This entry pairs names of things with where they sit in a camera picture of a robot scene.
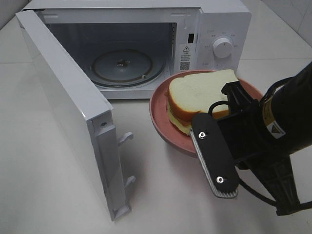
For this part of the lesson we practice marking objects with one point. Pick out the glass microwave turntable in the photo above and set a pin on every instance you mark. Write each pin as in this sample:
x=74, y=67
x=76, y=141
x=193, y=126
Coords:
x=126, y=68

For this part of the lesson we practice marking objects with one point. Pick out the upper white microwave knob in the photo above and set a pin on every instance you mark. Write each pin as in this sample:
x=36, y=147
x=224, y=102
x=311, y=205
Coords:
x=222, y=47

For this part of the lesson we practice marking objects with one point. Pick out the pink round plate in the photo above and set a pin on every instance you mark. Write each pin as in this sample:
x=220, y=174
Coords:
x=160, y=119

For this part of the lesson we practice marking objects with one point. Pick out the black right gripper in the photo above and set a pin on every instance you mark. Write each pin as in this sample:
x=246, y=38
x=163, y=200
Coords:
x=253, y=148

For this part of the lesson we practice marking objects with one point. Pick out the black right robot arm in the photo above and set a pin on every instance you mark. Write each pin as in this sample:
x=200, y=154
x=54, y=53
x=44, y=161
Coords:
x=286, y=112

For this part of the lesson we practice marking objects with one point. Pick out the white microwave door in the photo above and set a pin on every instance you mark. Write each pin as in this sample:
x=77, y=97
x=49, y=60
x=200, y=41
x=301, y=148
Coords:
x=82, y=112

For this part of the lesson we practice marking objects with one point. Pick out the white microwave oven body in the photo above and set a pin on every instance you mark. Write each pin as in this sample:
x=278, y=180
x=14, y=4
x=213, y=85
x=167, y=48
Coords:
x=89, y=28

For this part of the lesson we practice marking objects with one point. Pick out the white warning label sticker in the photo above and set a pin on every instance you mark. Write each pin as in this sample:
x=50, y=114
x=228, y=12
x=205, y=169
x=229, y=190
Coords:
x=185, y=57

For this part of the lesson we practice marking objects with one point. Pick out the toy sandwich with lettuce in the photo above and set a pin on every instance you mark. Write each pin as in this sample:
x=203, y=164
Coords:
x=193, y=94

